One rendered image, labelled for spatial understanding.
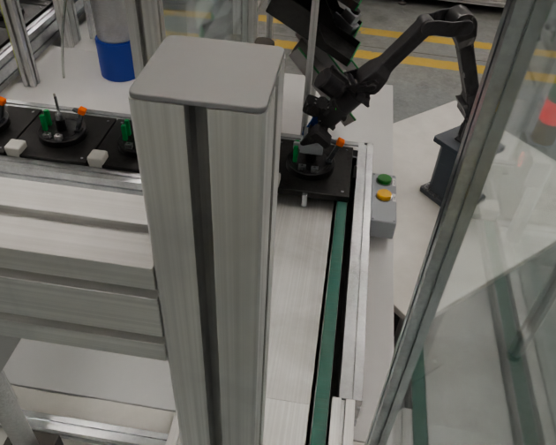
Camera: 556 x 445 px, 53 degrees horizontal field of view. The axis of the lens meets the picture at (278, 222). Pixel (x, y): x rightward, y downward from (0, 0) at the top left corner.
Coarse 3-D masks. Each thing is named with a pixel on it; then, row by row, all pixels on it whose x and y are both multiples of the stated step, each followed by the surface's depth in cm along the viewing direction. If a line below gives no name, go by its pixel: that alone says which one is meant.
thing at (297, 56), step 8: (304, 40) 174; (296, 48) 169; (304, 48) 173; (296, 56) 164; (304, 56) 163; (320, 56) 176; (328, 56) 175; (296, 64) 166; (304, 64) 165; (320, 64) 176; (328, 64) 177; (336, 64) 176; (304, 72) 167; (312, 72) 166; (312, 80) 168; (352, 120) 172
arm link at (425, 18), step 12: (432, 12) 134; (444, 12) 136; (420, 24) 132; (432, 24) 131; (444, 24) 130; (456, 24) 130; (468, 24) 130; (408, 36) 134; (420, 36) 133; (396, 48) 135; (408, 48) 135; (372, 60) 140; (384, 60) 137; (396, 60) 137; (360, 72) 141; (372, 72) 137; (384, 72) 138; (384, 84) 140
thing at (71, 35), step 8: (56, 0) 220; (72, 0) 227; (56, 8) 222; (72, 8) 229; (56, 16) 224; (72, 16) 229; (64, 24) 226; (72, 24) 230; (64, 32) 229; (72, 32) 231; (64, 40) 231; (72, 40) 232
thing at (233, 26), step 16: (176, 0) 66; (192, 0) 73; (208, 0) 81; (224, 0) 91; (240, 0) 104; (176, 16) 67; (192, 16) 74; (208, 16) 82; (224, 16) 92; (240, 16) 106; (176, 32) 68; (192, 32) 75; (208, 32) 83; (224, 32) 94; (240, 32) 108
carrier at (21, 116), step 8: (8, 112) 175; (16, 112) 175; (24, 112) 175; (32, 112) 176; (40, 112) 176; (0, 120) 166; (8, 120) 169; (16, 120) 172; (24, 120) 172; (32, 120) 172; (0, 128) 166; (8, 128) 169; (16, 128) 169; (24, 128) 169; (0, 136) 165; (8, 136) 165; (16, 136) 166; (0, 144) 162; (0, 152) 160
